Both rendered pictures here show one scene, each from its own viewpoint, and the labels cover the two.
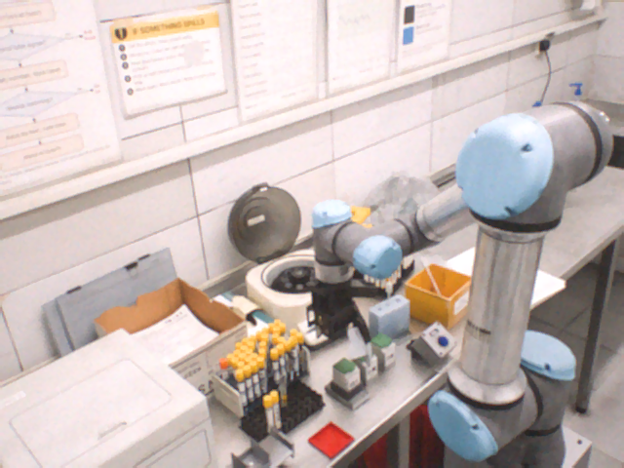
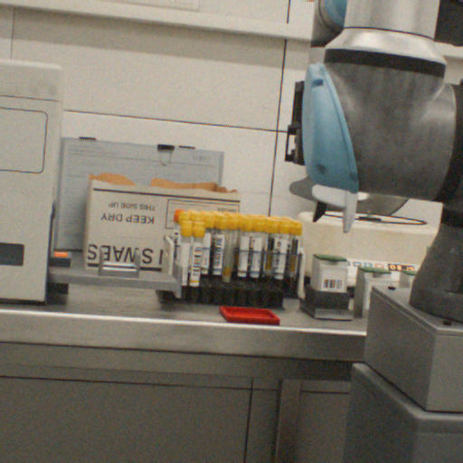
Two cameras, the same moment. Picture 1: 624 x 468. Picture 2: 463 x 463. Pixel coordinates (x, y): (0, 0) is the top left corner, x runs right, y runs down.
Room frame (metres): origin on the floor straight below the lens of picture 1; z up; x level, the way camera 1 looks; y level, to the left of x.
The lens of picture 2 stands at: (-0.11, -0.62, 1.09)
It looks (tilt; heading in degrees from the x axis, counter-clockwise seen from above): 5 degrees down; 32
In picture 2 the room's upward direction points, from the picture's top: 5 degrees clockwise
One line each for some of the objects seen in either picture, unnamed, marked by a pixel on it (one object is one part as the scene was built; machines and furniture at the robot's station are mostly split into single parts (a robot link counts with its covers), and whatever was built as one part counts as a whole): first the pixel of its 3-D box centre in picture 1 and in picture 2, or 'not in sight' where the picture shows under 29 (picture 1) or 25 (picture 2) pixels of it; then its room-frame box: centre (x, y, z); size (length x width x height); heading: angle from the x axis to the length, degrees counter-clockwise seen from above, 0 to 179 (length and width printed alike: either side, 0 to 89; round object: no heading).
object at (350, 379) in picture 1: (346, 377); (328, 281); (1.06, -0.04, 0.92); 0.05 x 0.04 x 0.06; 43
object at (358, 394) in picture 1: (346, 387); (325, 301); (1.06, -0.04, 0.89); 0.09 x 0.05 x 0.04; 43
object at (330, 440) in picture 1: (331, 439); (249, 315); (0.92, 0.00, 0.88); 0.07 x 0.07 x 0.01; 42
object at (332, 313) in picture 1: (332, 302); (324, 126); (1.04, -0.02, 1.13); 0.09 x 0.08 x 0.12; 134
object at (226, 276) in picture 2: (284, 394); (228, 263); (1.01, 0.09, 0.93); 0.01 x 0.01 x 0.10; 43
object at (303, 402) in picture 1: (281, 396); (222, 261); (1.00, 0.10, 0.93); 0.17 x 0.09 x 0.11; 133
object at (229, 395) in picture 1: (262, 373); (231, 267); (1.10, 0.15, 0.91); 0.20 x 0.10 x 0.07; 132
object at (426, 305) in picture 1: (439, 296); not in sight; (1.35, -0.31, 0.93); 0.13 x 0.13 x 0.10; 47
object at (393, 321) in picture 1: (389, 322); not in sight; (1.25, -0.16, 0.92); 0.10 x 0.07 x 0.10; 124
